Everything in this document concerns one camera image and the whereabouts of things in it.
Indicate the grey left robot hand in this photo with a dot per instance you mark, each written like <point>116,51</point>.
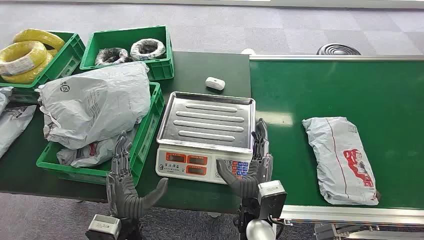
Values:
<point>123,193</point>

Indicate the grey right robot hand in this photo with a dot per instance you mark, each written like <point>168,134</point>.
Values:
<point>246,185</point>

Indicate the grey package with red picture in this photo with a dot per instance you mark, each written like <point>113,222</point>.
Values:
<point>338,162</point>

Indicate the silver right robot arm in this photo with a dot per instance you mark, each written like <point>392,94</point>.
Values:
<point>260,231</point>

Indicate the green conveyor belt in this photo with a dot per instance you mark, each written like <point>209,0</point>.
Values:
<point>381,96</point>

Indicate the grey bag with red print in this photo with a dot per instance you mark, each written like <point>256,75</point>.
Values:
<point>89,154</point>

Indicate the large green plastic crate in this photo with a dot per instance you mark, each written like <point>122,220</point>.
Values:
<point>150,132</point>

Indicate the white electronic scale steel tray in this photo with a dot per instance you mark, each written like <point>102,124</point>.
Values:
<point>205,122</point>

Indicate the large grey courier bag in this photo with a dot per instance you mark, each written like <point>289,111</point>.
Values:
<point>99,102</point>

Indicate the small white plastic device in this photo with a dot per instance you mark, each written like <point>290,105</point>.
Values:
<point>215,83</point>

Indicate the green crate with black coils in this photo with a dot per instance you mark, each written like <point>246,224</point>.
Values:
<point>159,71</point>

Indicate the flat grey courier bag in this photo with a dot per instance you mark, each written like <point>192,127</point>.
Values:
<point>13,127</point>

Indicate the white round knob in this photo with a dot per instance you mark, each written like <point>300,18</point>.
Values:
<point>247,52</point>

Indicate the green crate with yellow coils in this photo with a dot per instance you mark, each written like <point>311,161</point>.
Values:
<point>66,63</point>

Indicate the small grey courier bag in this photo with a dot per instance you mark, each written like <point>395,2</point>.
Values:
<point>4,97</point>

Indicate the black ribbed round object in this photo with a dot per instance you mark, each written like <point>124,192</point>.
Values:
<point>338,49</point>

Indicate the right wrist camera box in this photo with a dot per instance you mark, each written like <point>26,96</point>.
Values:
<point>272,198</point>

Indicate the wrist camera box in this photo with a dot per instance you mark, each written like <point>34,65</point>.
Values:
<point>104,227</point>
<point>272,198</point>

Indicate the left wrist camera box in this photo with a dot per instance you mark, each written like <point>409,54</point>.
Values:
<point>104,227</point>

